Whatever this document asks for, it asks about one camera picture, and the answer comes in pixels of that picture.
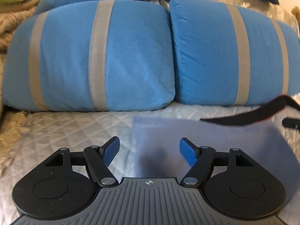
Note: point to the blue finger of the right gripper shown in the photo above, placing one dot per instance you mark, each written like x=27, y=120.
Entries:
x=292, y=123

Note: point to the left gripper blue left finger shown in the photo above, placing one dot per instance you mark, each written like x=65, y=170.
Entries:
x=109, y=150

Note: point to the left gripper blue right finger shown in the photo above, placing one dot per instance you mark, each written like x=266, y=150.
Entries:
x=189, y=151

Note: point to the quilted grey bedspread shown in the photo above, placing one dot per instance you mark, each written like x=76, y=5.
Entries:
x=45, y=132

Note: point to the blue striped pillow left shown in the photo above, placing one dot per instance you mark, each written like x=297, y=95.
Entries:
x=109, y=55

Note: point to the blue striped pillow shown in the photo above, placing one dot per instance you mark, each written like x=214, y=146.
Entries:
x=109, y=55
x=229, y=55

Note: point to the blue striped pillow right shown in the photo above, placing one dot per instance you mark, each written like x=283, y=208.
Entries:
x=229, y=55

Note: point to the beige folded comforter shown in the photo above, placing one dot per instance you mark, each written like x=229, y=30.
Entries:
x=12, y=15

